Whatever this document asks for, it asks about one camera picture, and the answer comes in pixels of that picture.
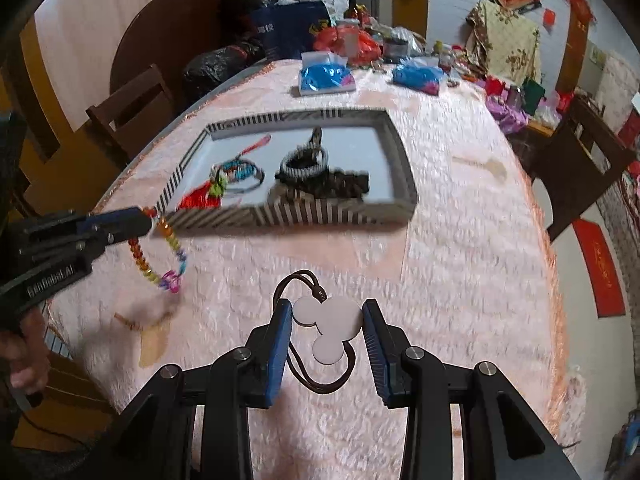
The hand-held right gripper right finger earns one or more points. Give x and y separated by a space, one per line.
377 355

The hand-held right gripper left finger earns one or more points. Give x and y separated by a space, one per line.
280 355

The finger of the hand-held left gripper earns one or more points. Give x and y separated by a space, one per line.
125 239
120 219

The red tassel knot ornament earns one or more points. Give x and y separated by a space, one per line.
197 200

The black white striped box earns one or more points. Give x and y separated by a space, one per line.
300 212

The person's left hand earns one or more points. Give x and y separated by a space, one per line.
30 360

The white ribbed radiator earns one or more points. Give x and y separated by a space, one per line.
56 340

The pink embossed tablecloth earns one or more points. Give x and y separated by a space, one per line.
450 285

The brown wooden chair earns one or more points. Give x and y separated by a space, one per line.
130 105

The round dark wooden tabletop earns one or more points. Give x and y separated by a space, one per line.
160 25

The red paper banner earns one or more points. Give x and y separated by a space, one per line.
600 270

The blue tissue pack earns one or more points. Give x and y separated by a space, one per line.
325 77
417 75

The blue paper bag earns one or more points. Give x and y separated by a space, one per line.
290 27

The purple plastic bag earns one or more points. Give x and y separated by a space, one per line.
507 115

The dark wooden chair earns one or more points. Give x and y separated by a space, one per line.
580 160

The red plastic bag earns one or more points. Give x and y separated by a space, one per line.
345 42

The floral cloth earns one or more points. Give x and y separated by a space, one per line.
505 40

